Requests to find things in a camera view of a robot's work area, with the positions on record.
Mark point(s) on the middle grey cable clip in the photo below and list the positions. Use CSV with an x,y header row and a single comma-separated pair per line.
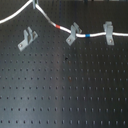
x,y
74,30

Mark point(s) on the grey gripper finger tip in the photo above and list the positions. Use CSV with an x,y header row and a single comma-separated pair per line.
x,y
35,2

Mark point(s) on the left grey cable clip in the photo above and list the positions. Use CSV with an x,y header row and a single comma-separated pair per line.
x,y
29,37

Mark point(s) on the grey cable clip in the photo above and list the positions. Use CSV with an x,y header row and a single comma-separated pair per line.
x,y
74,30
29,37
108,28

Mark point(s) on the right grey cable clip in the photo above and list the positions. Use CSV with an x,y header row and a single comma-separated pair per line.
x,y
108,28

